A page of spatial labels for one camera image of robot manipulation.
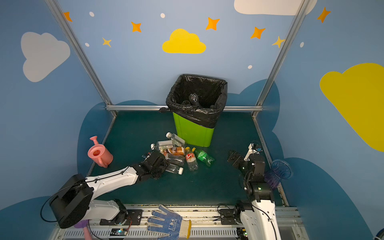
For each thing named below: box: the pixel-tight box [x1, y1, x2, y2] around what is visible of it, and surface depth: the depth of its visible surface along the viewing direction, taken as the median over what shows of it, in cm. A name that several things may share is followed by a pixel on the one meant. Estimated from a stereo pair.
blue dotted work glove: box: [146, 204, 192, 240], surface depth 73 cm
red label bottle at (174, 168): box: [165, 163, 184, 175], surface depth 88 cm
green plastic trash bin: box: [172, 112, 215, 147], surface depth 92 cm
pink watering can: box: [87, 135, 113, 168], surface depth 88 cm
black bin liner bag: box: [159, 74, 228, 129], surface depth 90 cm
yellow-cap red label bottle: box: [185, 146, 199, 172], surface depth 93 cm
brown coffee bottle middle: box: [163, 147, 185, 156], surface depth 95 cm
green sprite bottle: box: [191, 147, 215, 167], surface depth 95 cm
